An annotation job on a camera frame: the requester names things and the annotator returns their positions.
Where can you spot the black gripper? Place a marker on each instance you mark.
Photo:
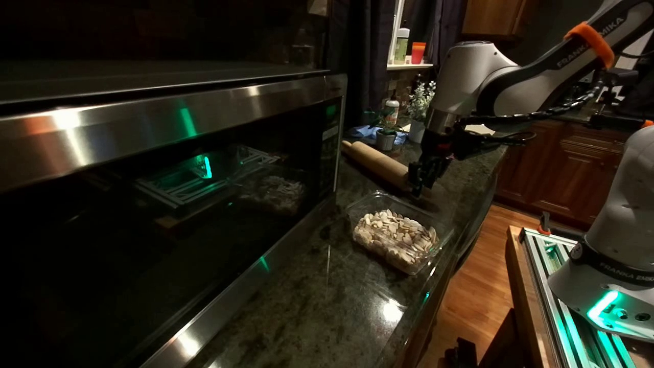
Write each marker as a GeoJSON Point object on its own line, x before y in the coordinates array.
{"type": "Point", "coordinates": [434, 150]}

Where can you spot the wooden rolling pin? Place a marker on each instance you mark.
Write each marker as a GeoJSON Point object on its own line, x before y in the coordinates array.
{"type": "Point", "coordinates": [374, 159]}

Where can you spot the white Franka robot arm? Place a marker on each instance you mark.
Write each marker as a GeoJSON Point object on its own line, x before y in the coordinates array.
{"type": "Point", "coordinates": [471, 73]}

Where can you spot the orange band on arm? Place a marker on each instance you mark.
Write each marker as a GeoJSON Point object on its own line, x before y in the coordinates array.
{"type": "Point", "coordinates": [591, 40]}

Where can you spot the clear plastic container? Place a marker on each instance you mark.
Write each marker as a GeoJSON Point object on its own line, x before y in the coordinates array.
{"type": "Point", "coordinates": [436, 262]}

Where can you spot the small orange container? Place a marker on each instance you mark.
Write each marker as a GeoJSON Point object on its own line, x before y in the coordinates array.
{"type": "Point", "coordinates": [417, 52]}

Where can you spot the glass dish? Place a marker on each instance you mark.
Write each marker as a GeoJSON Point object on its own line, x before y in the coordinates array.
{"type": "Point", "coordinates": [396, 237]}

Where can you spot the large eucalyptus plant white pot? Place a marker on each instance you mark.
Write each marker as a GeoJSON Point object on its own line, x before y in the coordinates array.
{"type": "Point", "coordinates": [422, 113]}

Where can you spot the blue folded cloth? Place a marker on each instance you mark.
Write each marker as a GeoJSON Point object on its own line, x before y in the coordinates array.
{"type": "Point", "coordinates": [364, 134]}

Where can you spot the pale cylindrical bottle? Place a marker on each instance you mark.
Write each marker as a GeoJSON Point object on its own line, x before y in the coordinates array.
{"type": "Point", "coordinates": [391, 113]}

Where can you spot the white window sill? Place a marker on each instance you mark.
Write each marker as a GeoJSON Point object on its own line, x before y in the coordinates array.
{"type": "Point", "coordinates": [410, 66]}

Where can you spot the wooden base cabinets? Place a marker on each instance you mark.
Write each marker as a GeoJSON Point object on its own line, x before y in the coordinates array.
{"type": "Point", "coordinates": [559, 169]}

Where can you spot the black toaster oven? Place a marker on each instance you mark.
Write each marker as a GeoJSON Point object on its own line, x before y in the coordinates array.
{"type": "Point", "coordinates": [171, 204]}

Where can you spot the wooden wall cabinet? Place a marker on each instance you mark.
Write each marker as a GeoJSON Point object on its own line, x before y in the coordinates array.
{"type": "Point", "coordinates": [493, 16]}

